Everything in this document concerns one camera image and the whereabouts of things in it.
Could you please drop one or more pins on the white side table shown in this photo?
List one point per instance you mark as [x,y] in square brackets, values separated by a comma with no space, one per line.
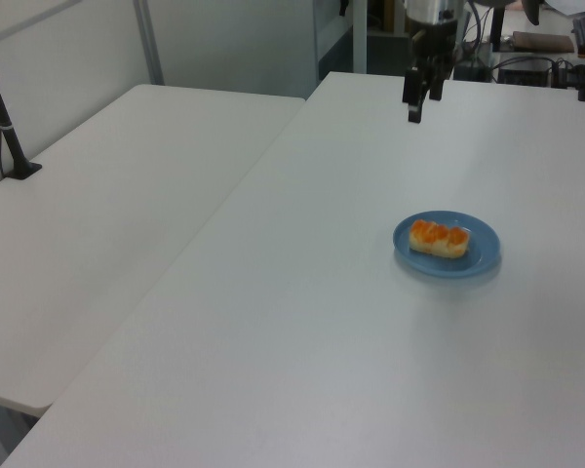
[102,219]

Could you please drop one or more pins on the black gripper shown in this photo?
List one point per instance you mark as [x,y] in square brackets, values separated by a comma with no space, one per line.
[434,41]

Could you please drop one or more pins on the brown flat case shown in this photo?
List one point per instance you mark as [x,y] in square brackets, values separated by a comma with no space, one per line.
[541,43]

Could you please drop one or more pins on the blue round plate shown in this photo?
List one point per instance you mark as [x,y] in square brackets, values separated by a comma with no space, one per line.
[482,244]

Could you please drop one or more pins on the bread with orange topping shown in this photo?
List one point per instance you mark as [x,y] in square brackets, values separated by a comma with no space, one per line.
[439,241]

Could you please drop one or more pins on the small black box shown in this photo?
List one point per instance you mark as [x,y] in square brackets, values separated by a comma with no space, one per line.
[473,72]

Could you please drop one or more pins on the white shelf unit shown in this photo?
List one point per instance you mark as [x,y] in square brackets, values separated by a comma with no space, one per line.
[358,39]

